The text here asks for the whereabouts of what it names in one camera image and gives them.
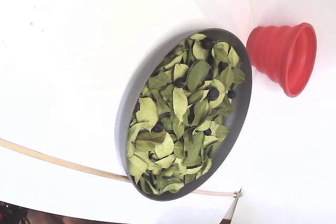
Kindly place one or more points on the pile of green leaves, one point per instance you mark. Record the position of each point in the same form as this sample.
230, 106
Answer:
181, 103

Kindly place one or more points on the long wooden dowel stick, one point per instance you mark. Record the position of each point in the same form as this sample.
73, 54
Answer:
65, 163

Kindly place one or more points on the red collapsible silicone cup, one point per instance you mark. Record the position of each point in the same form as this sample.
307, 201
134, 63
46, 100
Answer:
270, 51

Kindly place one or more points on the dark grey round bowl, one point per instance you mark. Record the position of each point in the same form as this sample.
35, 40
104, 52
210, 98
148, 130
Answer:
237, 119

